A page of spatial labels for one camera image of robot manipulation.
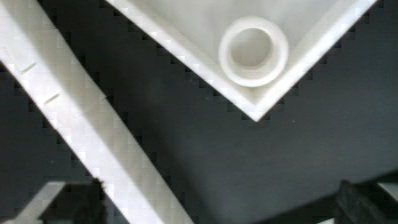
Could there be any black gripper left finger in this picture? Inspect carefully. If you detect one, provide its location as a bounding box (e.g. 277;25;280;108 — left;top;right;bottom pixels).
0;180;110;224

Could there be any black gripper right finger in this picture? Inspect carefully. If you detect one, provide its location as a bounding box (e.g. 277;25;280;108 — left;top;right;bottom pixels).
333;171;398;224

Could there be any white square tabletop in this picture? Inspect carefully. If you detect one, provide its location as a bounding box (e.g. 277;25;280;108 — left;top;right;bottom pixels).
106;0;376;120

